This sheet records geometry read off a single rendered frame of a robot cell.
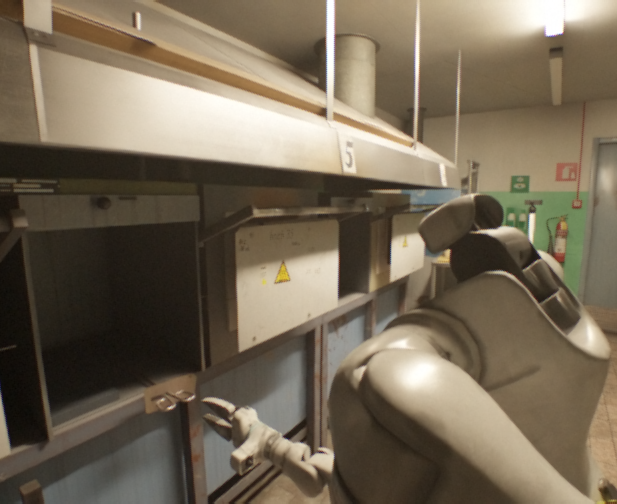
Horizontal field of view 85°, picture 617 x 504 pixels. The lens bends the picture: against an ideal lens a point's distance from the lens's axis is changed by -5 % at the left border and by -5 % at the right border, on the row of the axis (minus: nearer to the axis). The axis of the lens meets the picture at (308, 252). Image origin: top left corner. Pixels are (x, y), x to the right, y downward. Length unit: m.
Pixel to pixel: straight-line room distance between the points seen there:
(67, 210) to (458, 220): 0.82
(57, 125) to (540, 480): 0.69
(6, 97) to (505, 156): 4.66
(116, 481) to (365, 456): 1.15
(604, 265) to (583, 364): 4.50
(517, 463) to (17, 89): 0.70
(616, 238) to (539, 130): 1.43
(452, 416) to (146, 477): 1.25
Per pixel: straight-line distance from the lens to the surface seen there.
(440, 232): 0.41
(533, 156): 4.84
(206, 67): 0.92
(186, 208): 1.11
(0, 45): 0.70
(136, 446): 1.33
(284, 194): 1.46
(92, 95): 0.71
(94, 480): 1.31
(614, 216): 4.86
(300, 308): 1.41
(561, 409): 0.43
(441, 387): 0.25
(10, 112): 0.66
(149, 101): 0.76
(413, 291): 4.16
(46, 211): 0.95
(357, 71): 2.61
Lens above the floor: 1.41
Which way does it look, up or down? 8 degrees down
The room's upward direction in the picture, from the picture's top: straight up
